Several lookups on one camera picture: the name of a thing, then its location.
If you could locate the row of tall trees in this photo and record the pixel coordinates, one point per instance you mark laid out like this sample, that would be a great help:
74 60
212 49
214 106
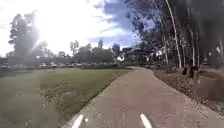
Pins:
180 33

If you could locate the green grass lawn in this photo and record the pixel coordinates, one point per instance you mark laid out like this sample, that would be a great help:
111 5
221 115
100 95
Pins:
50 90

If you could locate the pale concrete path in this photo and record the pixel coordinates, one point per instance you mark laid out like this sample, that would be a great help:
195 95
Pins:
140 100

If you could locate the brown mulch ground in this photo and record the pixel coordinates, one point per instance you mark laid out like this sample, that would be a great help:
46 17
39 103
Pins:
193 88

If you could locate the row of parked cars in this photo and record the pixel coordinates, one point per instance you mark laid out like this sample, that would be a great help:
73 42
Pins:
56 65

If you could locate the robot's own part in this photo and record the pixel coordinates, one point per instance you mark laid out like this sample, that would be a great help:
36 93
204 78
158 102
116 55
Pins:
145 120
77 121

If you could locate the stand of dark trees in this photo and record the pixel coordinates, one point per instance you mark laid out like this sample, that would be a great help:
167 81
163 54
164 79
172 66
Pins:
60 46

